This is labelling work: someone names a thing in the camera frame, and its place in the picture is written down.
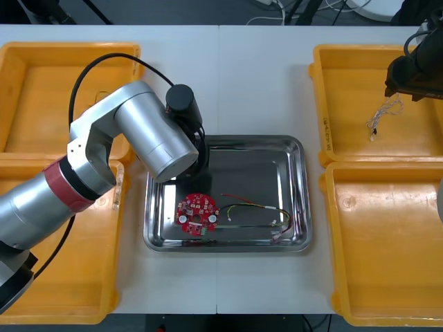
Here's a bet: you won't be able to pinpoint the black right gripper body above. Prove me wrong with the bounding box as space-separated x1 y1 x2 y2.
384 56 443 101

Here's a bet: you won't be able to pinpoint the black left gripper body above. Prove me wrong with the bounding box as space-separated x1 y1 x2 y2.
172 144 211 182

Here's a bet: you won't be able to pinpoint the white twisted wire harness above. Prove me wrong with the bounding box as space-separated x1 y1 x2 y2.
365 95 405 142

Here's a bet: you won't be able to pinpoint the round red circuit board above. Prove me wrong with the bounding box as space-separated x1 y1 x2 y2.
175 192 222 238

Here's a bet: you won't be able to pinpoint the red black green-yellow wire harness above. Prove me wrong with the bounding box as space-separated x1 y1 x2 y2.
220 193 294 245

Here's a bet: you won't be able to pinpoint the steel tray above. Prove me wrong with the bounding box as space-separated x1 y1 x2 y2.
143 134 313 254

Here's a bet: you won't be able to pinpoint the yellow-orange plastic bin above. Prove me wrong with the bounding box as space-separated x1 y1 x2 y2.
0 41 145 167
0 154 132 326
307 44 443 169
320 161 443 328

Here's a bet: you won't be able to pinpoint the white round floor base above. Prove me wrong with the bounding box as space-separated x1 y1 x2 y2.
348 0 404 24

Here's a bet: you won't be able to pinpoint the black stand legs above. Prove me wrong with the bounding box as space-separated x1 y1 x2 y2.
286 0 327 27

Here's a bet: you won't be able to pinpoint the white floor cable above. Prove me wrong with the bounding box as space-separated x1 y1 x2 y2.
246 0 289 27

